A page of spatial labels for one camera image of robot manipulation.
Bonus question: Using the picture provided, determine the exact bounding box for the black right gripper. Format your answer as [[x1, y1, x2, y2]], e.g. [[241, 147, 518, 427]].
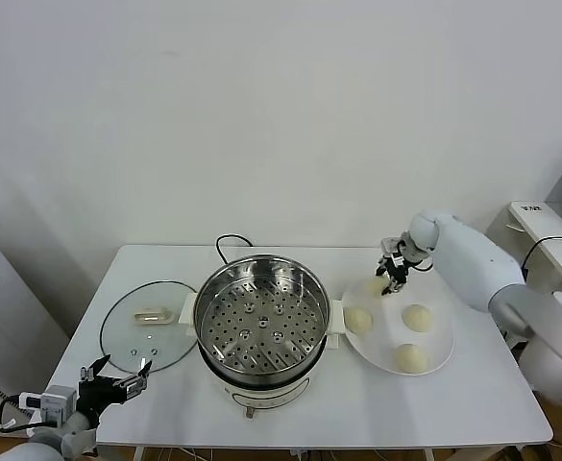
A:
[[374, 253, 413, 297]]

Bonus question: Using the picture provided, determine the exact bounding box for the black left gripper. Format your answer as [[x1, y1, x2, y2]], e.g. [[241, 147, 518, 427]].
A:
[[74, 354, 155, 427]]

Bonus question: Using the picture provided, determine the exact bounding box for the round glass pot lid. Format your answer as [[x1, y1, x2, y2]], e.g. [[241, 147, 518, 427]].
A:
[[99, 281, 200, 376]]

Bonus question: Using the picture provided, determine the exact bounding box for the perforated steel steamer basket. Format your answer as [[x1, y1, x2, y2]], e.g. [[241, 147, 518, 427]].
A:
[[193, 255, 332, 386]]

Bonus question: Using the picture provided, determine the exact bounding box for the white oval plate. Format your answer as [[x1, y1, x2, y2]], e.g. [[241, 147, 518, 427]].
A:
[[340, 273, 456, 377]]

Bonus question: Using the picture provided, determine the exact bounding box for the white cabinet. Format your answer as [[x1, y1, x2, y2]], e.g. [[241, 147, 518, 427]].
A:
[[0, 218, 71, 441]]

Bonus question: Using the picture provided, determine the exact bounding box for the white electric cooker base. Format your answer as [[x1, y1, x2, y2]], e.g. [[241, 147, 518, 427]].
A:
[[178, 291, 347, 420]]

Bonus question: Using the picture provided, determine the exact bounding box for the white side desk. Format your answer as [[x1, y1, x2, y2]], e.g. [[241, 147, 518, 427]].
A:
[[484, 200, 562, 289]]

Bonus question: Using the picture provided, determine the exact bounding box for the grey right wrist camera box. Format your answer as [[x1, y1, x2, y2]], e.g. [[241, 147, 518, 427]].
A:
[[379, 236, 407, 264]]

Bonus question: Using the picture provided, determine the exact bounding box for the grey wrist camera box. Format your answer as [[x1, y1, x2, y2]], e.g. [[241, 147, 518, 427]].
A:
[[18, 384, 79, 427], [379, 236, 407, 264]]

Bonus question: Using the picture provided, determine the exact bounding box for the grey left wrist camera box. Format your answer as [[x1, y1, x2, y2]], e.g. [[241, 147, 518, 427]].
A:
[[18, 384, 79, 427]]

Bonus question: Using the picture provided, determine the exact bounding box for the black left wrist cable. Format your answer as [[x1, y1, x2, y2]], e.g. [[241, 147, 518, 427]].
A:
[[0, 397, 37, 433]]

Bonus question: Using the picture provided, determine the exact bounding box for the black cooker power cord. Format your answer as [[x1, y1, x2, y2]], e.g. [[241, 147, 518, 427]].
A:
[[214, 233, 254, 266]]

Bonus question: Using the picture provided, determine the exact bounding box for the black laptop charger cable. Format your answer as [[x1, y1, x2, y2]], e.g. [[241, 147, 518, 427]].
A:
[[522, 234, 562, 282]]

